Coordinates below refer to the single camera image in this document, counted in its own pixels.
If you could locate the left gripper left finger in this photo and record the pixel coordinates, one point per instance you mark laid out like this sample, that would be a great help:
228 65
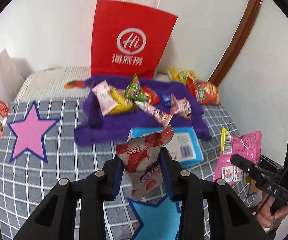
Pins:
54 217

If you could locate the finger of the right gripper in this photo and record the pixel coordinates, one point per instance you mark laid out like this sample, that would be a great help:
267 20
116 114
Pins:
267 168

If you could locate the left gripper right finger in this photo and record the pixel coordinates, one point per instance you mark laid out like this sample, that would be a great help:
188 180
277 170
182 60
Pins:
229 217

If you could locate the large pink snack bag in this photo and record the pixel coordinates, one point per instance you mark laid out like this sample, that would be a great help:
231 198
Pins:
248 146

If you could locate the red white snack packet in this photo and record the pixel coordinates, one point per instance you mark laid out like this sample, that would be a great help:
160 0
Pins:
139 156

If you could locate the pink cartoon snack packet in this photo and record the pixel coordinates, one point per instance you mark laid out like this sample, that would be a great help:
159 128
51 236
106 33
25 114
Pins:
180 107

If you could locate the long pink candy packet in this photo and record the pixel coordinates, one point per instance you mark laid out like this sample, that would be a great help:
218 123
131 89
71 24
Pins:
160 116

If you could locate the blue snack packet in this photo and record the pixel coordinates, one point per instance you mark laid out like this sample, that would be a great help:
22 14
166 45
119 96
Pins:
166 100

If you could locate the red festive snack packet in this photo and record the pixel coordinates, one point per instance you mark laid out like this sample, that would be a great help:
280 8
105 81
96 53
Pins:
153 97

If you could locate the pink white pastry packet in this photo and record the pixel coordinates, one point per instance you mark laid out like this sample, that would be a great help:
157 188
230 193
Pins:
105 100

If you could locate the yellow snack packet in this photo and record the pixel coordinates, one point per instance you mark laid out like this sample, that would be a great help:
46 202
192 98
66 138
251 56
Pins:
124 104

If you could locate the green snack packet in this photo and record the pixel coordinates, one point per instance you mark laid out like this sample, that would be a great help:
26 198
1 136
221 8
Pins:
134 91

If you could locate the person's right hand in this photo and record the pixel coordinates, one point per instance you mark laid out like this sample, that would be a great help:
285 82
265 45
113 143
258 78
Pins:
265 217

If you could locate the orange star sticker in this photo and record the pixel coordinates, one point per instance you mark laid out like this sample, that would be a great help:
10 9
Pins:
252 190

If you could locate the grey checked tablecloth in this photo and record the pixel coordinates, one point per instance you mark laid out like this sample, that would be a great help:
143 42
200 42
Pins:
25 181

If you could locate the blue star sticker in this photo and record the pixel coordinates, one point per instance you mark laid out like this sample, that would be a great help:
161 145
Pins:
157 221

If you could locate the pink star sticker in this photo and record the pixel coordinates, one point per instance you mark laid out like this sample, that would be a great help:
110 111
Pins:
29 134

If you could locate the orange chips bag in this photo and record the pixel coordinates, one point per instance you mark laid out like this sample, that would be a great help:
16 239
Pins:
203 91

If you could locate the purple towel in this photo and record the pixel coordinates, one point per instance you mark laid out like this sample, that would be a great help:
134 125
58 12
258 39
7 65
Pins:
99 129

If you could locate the yellow chips bag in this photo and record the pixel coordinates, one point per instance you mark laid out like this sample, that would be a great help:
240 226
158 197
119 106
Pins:
181 75

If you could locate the white fruit print mat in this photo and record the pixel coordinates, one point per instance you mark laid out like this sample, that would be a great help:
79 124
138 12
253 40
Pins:
66 82

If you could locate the white Miniso plastic bag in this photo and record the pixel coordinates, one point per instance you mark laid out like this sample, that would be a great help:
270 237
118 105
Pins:
13 72

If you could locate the red paper shopping bag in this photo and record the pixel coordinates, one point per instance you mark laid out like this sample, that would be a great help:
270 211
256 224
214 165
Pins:
128 38

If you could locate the brown wooden door frame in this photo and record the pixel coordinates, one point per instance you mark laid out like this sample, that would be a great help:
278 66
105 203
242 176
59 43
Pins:
237 42

